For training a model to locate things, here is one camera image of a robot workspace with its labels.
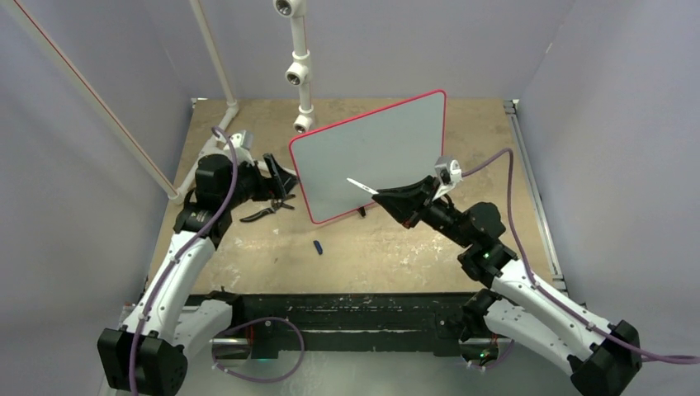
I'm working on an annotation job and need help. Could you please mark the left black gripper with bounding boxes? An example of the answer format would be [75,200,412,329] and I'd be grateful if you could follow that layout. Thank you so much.
[222,154,298,210]

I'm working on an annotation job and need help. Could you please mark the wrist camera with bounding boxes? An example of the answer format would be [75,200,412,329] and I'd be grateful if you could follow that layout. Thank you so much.
[229,130,253,160]
[433,156,462,200]

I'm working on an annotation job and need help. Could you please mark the red framed whiteboard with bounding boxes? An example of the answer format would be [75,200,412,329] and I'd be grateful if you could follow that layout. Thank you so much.
[288,90,447,224]

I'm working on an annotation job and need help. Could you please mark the blue marker cap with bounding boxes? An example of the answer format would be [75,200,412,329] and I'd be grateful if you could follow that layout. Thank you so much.
[313,240,324,255]

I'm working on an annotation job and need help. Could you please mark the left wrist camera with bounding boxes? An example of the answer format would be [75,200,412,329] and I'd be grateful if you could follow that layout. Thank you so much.
[229,130,253,160]

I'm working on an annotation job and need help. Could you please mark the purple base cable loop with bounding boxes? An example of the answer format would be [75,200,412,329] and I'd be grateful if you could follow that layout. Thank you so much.
[211,317,305,384]

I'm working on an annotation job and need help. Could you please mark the white pvc pipe frame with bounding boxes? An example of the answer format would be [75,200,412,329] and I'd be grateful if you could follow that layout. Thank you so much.
[1,1,315,204]

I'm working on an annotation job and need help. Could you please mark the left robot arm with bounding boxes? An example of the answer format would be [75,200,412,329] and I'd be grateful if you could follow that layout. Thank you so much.
[97,153,298,395]

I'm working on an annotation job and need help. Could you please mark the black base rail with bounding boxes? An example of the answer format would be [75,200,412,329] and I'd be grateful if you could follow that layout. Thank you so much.
[185,291,492,359]

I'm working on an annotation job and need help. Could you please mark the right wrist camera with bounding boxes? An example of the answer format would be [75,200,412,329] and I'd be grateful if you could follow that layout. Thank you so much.
[433,156,462,200]

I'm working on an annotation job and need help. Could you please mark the white marker pen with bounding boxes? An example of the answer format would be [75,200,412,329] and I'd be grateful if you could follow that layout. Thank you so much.
[347,177,378,195]

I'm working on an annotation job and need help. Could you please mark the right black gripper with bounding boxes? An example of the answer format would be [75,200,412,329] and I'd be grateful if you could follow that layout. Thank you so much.
[372,176,473,249]

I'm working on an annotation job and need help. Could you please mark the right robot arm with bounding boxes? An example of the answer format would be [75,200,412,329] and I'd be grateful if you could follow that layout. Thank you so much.
[372,176,642,395]

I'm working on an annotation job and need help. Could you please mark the black pliers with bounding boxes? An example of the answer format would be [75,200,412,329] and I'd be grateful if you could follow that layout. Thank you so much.
[239,194,296,224]

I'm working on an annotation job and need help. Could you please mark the aluminium table frame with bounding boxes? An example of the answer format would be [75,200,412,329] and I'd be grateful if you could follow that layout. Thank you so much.
[98,98,613,396]

